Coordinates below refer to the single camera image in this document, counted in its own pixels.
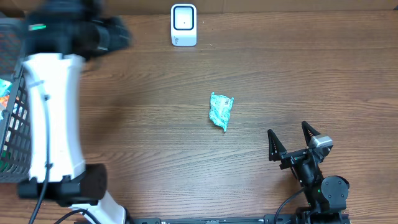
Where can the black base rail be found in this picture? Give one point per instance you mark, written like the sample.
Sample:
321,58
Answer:
217,221

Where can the teal packet in basket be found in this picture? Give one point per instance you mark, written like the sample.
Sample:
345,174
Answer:
5,88

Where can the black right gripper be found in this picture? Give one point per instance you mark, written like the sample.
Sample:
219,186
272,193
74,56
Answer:
278,151

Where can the green wet wipes pack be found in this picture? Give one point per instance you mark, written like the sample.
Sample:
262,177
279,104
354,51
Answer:
220,110

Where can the dark grey plastic basket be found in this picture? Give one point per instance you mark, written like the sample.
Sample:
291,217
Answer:
15,123

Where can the white barcode scanner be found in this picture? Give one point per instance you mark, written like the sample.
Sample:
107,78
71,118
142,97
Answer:
183,25

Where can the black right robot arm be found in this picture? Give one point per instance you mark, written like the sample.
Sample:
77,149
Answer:
326,196

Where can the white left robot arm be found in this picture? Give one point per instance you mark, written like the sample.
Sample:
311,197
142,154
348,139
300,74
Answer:
60,37

